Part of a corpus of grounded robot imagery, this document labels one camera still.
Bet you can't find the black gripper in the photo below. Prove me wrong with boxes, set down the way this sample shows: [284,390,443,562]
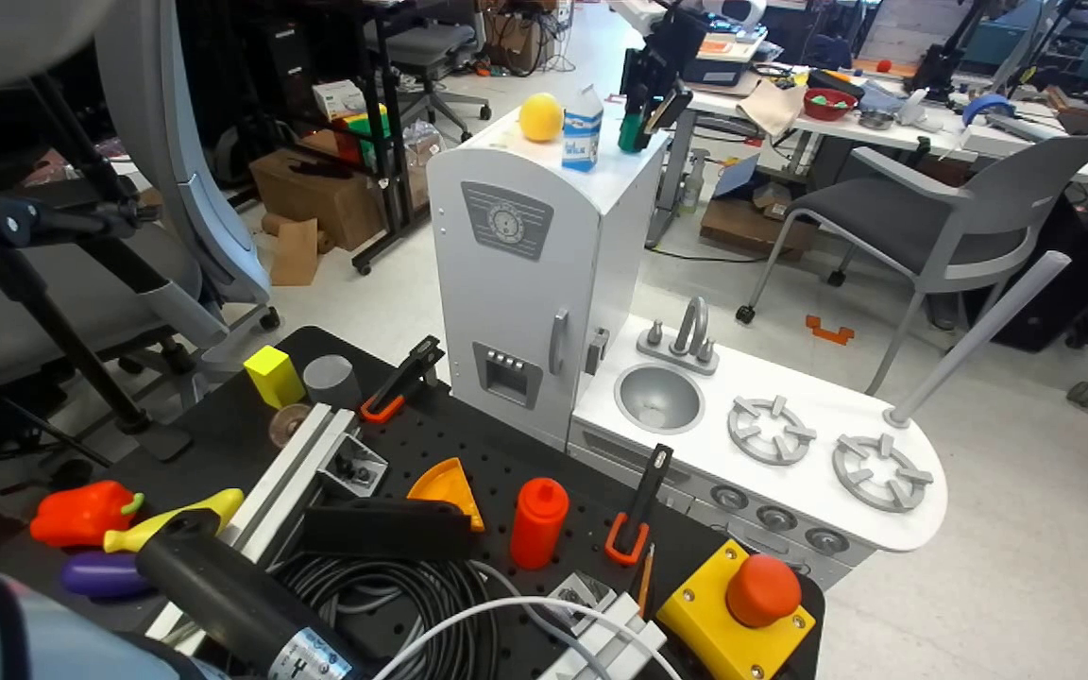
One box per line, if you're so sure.
[619,12,712,139]

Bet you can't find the orange wedge block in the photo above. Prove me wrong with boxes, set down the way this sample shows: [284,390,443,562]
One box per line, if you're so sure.
[405,454,486,537]

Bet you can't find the yellow block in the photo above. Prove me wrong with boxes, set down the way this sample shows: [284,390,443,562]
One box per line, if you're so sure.
[241,343,304,411]

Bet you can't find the yellow ball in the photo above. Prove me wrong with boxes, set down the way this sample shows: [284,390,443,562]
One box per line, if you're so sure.
[518,91,567,148]

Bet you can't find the red bowl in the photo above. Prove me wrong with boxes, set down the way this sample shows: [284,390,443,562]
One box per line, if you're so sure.
[799,81,866,123]

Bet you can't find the cluttered white desk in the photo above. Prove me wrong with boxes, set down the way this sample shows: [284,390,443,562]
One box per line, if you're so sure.
[687,49,1076,174]

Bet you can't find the white toy kitchen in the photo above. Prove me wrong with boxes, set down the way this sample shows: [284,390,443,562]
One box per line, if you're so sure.
[426,104,950,589]

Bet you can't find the grey office chair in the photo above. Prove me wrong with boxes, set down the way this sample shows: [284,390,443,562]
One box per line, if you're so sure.
[734,104,1088,400]

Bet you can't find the black metal cart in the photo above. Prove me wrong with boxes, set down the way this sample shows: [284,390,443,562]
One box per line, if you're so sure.
[177,0,447,276]

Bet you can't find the orange floor piece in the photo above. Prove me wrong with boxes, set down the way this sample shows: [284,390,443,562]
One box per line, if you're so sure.
[799,312,858,347]

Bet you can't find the large cardboard box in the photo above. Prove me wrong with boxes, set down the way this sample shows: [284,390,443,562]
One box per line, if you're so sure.
[248,128,390,253]

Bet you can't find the black pegboard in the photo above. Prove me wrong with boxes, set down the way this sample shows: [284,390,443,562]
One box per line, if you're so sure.
[0,319,828,680]

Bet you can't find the small cardboard box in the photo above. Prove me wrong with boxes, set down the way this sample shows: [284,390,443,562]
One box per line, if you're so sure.
[256,212,327,289]

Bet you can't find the grey disc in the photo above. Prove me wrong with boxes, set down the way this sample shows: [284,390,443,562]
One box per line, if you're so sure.
[298,351,363,407]

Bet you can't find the orange plastic cylinder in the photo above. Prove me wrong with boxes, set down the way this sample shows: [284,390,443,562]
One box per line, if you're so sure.
[507,473,572,572]

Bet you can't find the orange pencil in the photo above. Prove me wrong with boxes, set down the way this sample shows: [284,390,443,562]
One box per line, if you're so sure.
[634,540,657,619]

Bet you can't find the brown disc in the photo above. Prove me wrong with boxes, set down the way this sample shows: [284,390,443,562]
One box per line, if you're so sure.
[264,400,318,448]

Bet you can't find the yellow emergency stop box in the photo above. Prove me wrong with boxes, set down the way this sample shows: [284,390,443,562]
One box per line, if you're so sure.
[652,537,818,680]

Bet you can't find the yellow toy squash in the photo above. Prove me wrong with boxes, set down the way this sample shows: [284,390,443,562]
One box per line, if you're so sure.
[100,483,248,560]

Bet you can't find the black tube metal collar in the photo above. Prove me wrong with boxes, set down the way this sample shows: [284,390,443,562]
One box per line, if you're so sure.
[132,509,365,680]

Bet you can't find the black tripod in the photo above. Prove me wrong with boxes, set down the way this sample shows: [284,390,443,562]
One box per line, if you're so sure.
[0,191,196,464]

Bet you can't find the red toy pepper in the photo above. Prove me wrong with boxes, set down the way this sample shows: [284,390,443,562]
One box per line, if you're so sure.
[27,475,142,552]

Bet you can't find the purple toy eggplant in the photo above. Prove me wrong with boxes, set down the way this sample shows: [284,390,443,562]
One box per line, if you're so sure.
[59,546,159,603]

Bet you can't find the black clamp orange handle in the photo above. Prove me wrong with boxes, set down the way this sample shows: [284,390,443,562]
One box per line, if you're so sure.
[599,441,677,569]
[355,332,447,425]

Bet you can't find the square metal corner bracket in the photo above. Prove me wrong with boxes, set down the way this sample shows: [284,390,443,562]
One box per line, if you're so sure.
[319,431,390,501]

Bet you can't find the white cable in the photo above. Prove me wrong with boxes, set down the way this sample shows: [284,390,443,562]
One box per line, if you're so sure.
[370,593,687,680]

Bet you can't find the aluminium extrusion rail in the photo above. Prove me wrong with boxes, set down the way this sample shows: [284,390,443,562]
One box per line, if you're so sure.
[142,400,360,645]
[540,589,687,680]

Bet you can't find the black cable bundle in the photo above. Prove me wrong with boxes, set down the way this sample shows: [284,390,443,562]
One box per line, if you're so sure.
[270,552,536,680]

